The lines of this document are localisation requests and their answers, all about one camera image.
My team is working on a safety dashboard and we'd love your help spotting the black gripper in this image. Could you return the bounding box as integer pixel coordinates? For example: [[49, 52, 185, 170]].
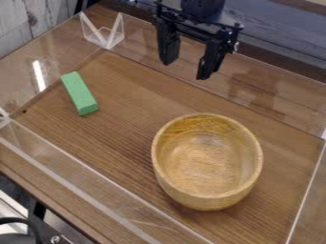
[[153, 0, 244, 80]]

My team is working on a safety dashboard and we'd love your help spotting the green rectangular block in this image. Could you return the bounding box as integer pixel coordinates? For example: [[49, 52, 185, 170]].
[[61, 71, 98, 116]]

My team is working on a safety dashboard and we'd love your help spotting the brown wooden bowl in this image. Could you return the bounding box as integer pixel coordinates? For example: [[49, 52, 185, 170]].
[[151, 112, 263, 211]]

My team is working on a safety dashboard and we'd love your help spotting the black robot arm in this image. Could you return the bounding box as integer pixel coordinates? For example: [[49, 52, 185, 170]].
[[152, 0, 244, 80]]

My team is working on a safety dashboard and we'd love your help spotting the clear acrylic corner bracket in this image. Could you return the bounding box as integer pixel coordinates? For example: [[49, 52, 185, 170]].
[[78, 12, 124, 50]]

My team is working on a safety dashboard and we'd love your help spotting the clear acrylic front wall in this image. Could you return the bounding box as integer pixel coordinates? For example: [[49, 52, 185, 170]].
[[0, 109, 212, 244]]

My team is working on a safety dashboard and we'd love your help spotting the black metal table bracket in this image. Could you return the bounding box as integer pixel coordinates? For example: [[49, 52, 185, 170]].
[[28, 201, 73, 244]]

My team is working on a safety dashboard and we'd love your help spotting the black cable at corner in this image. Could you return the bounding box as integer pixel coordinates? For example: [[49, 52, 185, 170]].
[[0, 216, 42, 244]]

